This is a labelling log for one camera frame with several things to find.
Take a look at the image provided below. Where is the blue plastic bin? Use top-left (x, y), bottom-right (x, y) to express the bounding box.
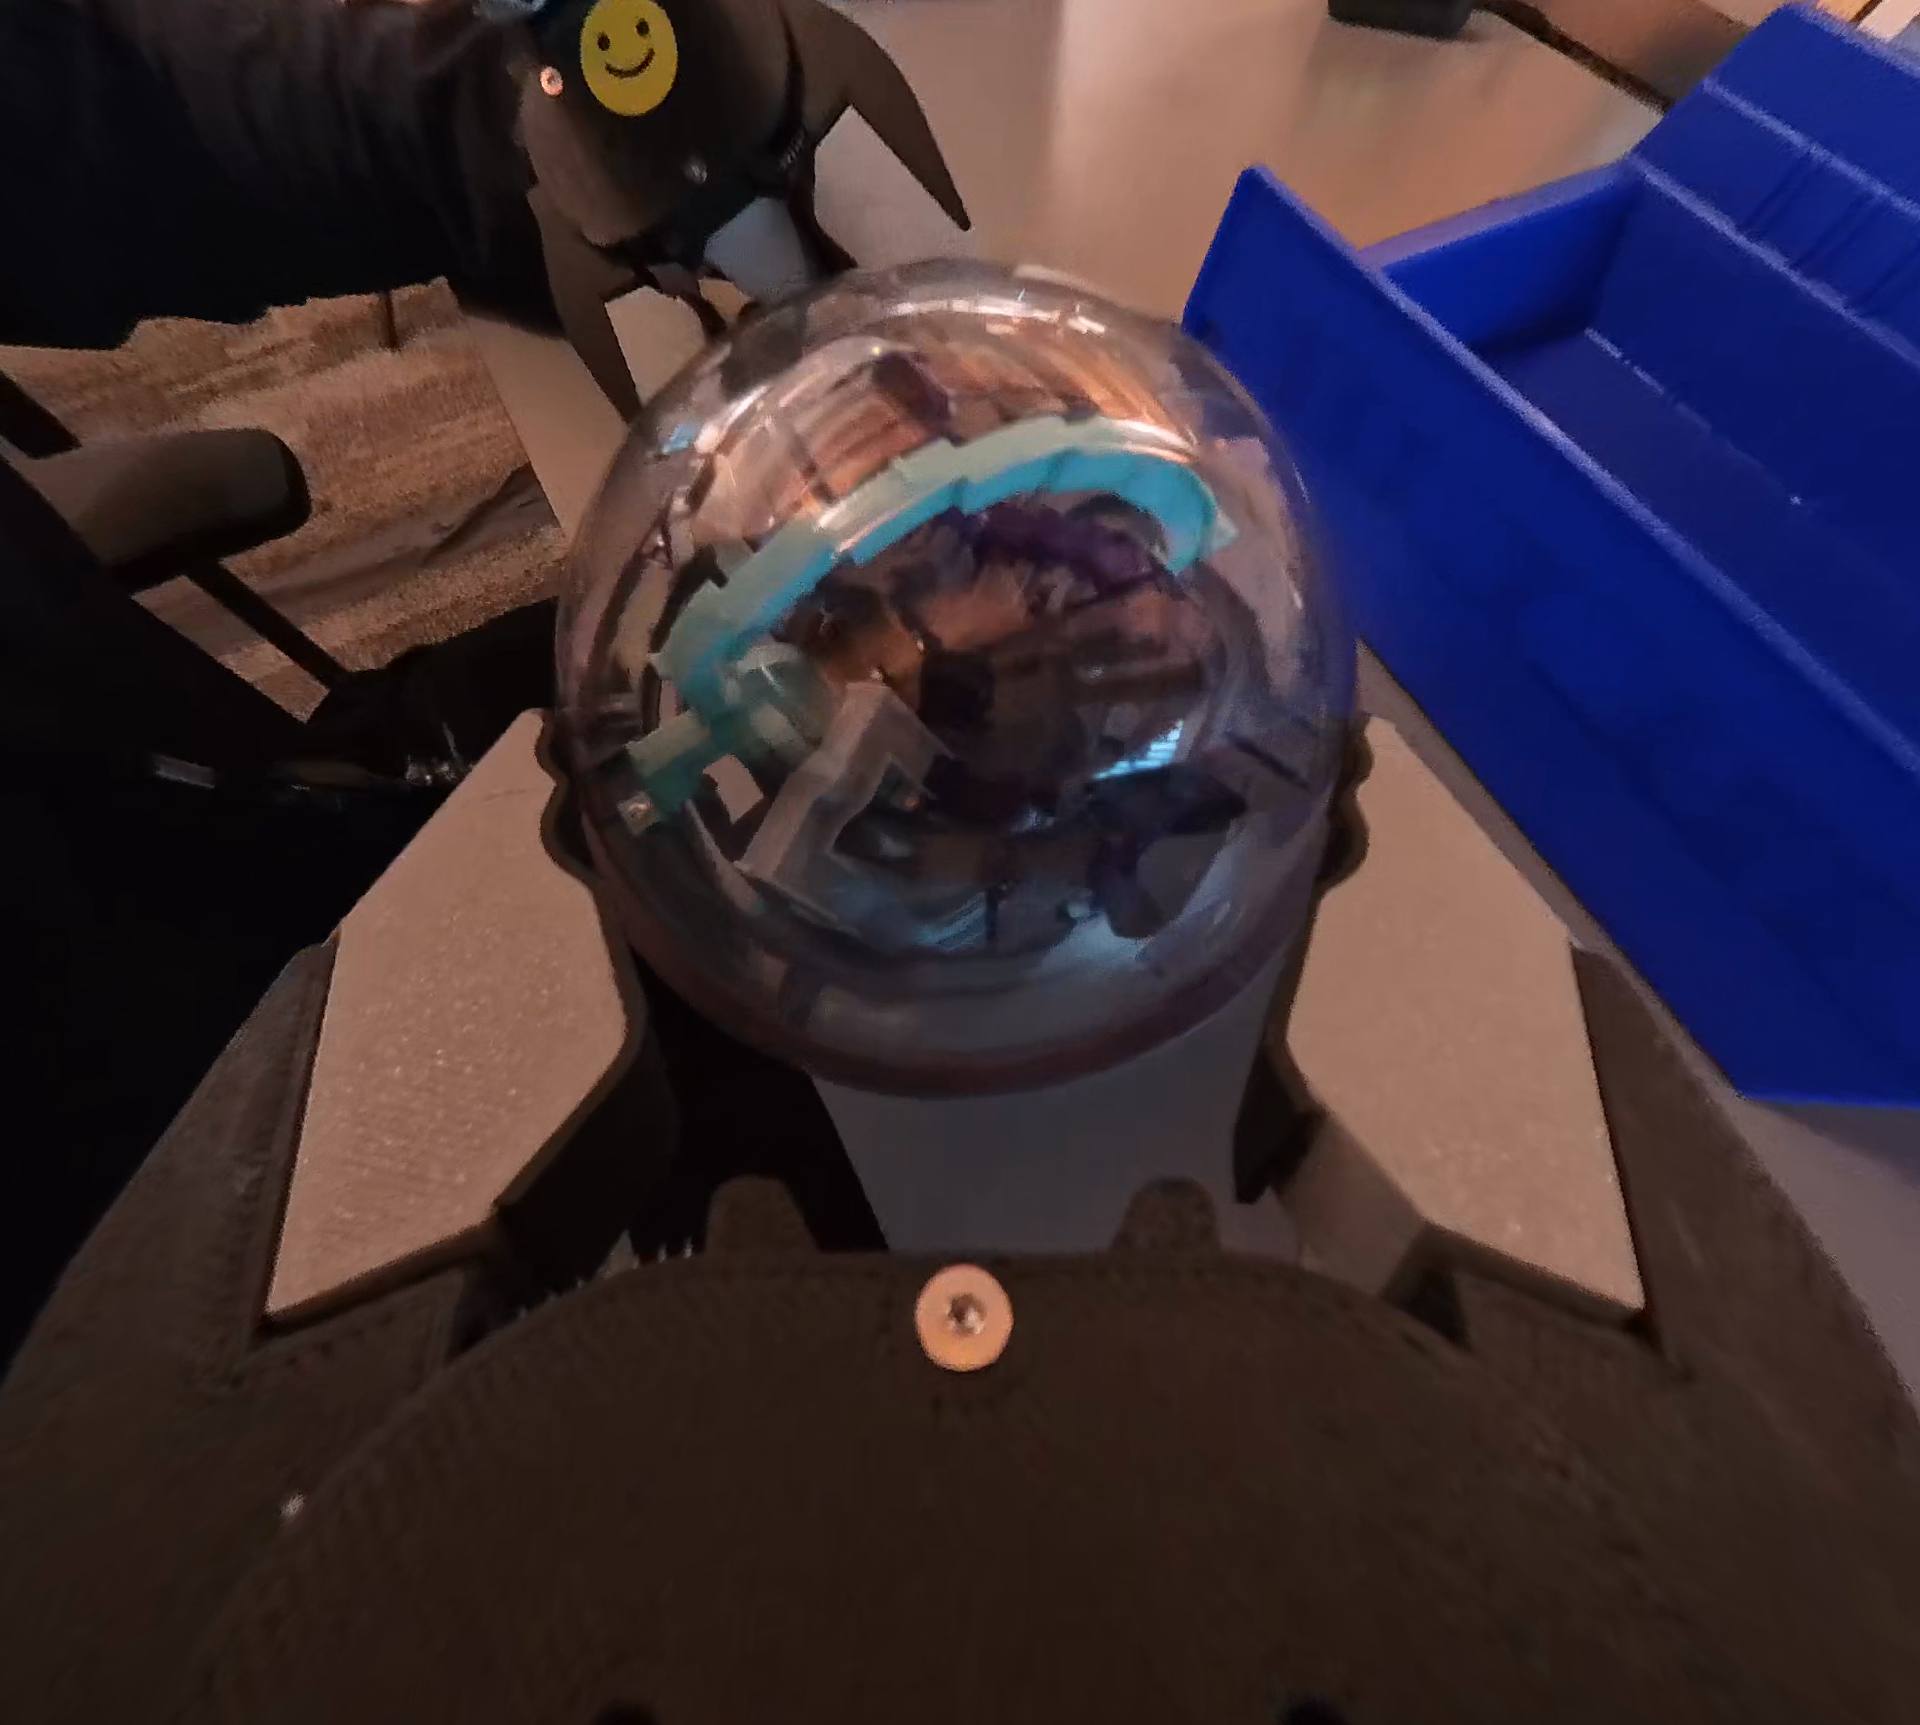
top-left (1185, 0), bottom-right (1920, 1104)

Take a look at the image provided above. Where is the black office chair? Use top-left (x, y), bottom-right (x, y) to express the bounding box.
top-left (0, 375), bottom-right (350, 694)

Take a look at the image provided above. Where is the clear plastic maze ball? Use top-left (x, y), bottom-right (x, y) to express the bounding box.
top-left (552, 259), bottom-right (1360, 1097)

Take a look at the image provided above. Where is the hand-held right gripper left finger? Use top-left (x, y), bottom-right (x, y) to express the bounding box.
top-left (262, 704), bottom-right (722, 1322)

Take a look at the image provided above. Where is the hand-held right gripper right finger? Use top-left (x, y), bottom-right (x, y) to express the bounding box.
top-left (1230, 713), bottom-right (1649, 1315)

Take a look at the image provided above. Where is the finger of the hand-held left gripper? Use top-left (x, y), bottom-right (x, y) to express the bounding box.
top-left (757, 0), bottom-right (972, 272)
top-left (524, 186), bottom-right (753, 422)

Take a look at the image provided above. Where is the person's left forearm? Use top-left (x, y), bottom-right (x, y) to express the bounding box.
top-left (0, 0), bottom-right (565, 332)

